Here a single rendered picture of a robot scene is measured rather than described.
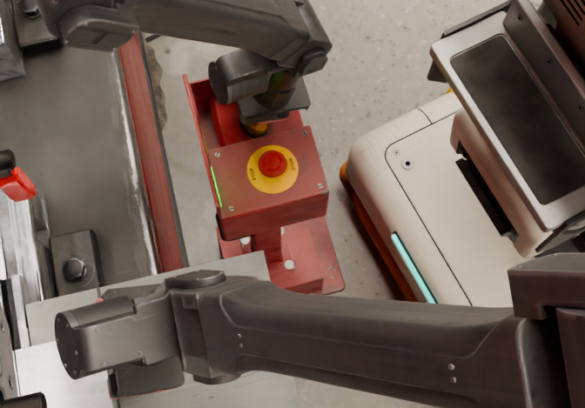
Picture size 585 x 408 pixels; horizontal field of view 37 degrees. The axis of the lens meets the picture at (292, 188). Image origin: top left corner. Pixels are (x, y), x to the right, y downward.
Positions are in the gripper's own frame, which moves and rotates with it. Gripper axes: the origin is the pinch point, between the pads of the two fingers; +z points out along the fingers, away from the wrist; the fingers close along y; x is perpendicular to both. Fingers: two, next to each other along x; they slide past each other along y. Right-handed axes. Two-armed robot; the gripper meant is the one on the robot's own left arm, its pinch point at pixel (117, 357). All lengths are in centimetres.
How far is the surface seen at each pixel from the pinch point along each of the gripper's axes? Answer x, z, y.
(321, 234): 76, 74, -34
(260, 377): 13.2, -5.3, 5.1
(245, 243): 55, 71, -32
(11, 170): -12.0, -16.7, -14.5
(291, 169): 32.1, 9.7, -24.3
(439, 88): 109, 58, -63
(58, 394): -5.5, 4.1, 2.2
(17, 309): -8.1, 5.7, -7.7
